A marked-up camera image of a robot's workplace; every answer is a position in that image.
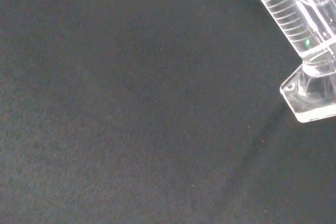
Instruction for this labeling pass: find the black bench cloth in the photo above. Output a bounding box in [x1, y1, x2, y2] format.
[0, 0, 336, 224]

